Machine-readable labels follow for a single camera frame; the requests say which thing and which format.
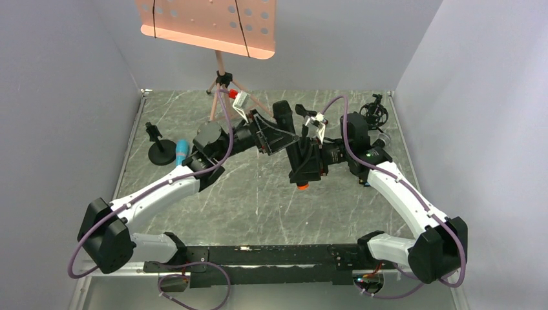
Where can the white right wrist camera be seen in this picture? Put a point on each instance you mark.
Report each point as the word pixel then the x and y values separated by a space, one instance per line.
pixel 315 126

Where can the small black mic stand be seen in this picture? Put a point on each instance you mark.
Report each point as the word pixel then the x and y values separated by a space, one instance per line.
pixel 162 151

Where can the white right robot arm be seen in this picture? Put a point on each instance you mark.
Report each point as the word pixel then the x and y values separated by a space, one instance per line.
pixel 438 247

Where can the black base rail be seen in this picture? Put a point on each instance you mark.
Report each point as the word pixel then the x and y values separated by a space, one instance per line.
pixel 337 264

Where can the pink music stand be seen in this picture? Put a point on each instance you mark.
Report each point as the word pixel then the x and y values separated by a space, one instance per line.
pixel 244 28

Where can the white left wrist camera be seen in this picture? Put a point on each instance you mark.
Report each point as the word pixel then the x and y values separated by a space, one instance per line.
pixel 240 99

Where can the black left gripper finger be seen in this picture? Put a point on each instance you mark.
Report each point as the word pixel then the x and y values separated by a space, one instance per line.
pixel 278 140
pixel 261 122

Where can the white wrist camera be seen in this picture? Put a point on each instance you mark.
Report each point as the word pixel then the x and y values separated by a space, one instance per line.
pixel 315 126
pixel 240 99

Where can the blue microphone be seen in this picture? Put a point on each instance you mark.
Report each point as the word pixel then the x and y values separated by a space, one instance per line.
pixel 181 151

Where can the black shock mount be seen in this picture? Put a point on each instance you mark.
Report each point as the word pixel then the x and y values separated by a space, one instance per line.
pixel 375 114

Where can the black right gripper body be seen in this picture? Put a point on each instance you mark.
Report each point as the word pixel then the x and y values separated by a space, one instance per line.
pixel 320 155

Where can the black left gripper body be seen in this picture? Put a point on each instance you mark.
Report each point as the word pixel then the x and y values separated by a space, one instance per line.
pixel 260 134

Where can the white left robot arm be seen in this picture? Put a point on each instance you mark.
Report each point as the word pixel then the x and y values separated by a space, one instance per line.
pixel 107 232

